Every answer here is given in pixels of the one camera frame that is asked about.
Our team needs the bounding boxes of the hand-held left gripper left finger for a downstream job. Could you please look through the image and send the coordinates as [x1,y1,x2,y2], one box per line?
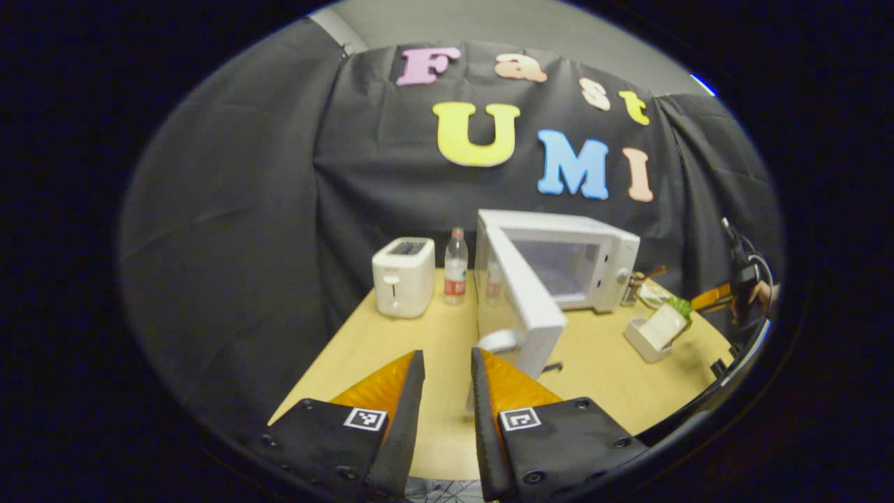
[254,349,426,501]

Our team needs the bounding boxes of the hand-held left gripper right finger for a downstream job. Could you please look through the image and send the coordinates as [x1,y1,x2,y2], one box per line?
[470,347,651,503]

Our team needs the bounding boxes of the beige bread slice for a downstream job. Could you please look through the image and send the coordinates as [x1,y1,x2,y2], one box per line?
[640,302,689,351]

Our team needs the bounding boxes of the white microwave oven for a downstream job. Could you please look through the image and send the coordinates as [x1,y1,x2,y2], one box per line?
[474,208,641,379]

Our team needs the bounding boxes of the white divided bean dish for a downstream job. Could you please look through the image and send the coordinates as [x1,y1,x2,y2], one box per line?
[638,278,694,314]

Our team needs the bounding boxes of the white plastic tray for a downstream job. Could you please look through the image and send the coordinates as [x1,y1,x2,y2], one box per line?
[623,316,675,365]

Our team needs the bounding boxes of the white toaster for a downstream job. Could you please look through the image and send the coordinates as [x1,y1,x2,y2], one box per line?
[371,237,437,320]

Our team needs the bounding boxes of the clear water bottle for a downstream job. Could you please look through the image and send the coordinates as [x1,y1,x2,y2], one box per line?
[444,228,470,307]

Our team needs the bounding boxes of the black backdrop cloth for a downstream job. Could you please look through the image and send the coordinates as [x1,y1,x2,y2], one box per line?
[119,17,787,448]

